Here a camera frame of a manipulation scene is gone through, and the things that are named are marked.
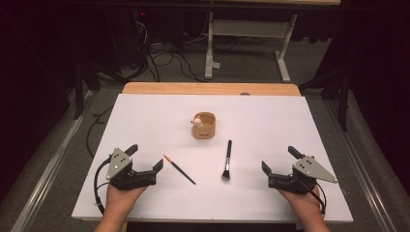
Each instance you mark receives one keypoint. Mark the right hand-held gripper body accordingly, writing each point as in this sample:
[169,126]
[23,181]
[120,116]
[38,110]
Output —
[309,169]

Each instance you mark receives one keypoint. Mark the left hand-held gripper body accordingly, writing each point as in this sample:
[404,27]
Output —
[121,164]

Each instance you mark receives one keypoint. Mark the black makeup brush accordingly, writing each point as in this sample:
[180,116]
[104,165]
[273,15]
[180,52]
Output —
[228,158]

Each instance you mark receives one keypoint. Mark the round wooden brush holder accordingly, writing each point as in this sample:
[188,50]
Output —
[203,132]

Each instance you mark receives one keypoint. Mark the person's left hand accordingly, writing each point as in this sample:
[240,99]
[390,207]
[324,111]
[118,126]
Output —
[121,199]

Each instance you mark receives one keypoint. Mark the person's right hand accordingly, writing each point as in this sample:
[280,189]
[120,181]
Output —
[306,204]

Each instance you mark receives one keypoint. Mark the white table board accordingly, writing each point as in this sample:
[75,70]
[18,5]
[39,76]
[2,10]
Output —
[274,122]

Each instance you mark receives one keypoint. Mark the black metal stand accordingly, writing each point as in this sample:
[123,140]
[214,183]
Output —
[343,96]
[79,90]

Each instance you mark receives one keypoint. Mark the light wooden table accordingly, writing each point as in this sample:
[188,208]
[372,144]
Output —
[209,88]

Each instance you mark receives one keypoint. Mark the grey metal floor rail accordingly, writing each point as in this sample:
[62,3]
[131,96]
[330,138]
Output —
[48,177]
[364,180]

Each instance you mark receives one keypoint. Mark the white metal desk frame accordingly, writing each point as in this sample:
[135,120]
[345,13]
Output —
[248,29]

